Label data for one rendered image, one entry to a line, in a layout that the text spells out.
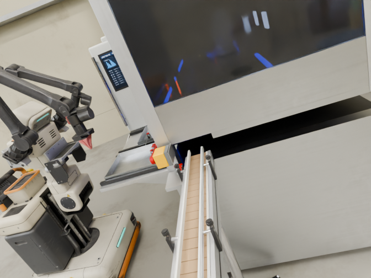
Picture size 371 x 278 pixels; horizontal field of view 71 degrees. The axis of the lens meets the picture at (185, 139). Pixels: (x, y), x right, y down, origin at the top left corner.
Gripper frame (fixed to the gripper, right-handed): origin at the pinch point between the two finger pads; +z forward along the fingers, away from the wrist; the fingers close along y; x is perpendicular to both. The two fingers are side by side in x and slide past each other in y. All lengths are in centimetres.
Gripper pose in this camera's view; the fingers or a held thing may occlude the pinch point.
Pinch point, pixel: (90, 147)
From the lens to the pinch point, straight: 148.4
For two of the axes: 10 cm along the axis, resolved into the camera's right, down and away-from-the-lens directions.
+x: 0.8, -4.5, 8.9
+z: 3.4, 8.5, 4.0
